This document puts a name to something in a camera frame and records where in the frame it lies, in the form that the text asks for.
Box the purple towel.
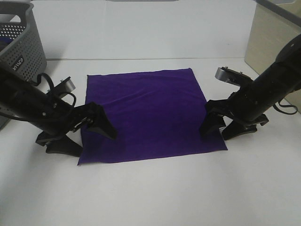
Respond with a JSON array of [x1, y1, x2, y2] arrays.
[[79, 68, 227, 164]]

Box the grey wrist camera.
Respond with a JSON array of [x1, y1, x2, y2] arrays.
[[215, 67, 253, 87], [52, 77, 76, 99]]

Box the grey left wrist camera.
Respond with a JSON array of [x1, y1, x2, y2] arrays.
[[52, 77, 76, 99]]

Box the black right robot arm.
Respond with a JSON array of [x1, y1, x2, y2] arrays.
[[199, 35, 301, 140]]

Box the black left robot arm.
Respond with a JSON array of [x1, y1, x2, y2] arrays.
[[0, 67, 117, 157]]

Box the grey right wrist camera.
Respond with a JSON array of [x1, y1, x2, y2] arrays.
[[215, 67, 253, 87]]

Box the grey perforated laundry basket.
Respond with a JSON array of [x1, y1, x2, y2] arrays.
[[0, 1, 54, 130]]

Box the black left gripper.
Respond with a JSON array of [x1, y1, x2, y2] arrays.
[[36, 102, 117, 157]]

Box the beige plastic bin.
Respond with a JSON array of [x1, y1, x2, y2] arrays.
[[245, 0, 301, 74]]

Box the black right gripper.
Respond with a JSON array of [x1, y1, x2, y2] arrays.
[[199, 91, 269, 140]]

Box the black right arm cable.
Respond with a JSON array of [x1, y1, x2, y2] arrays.
[[272, 98, 298, 116]]

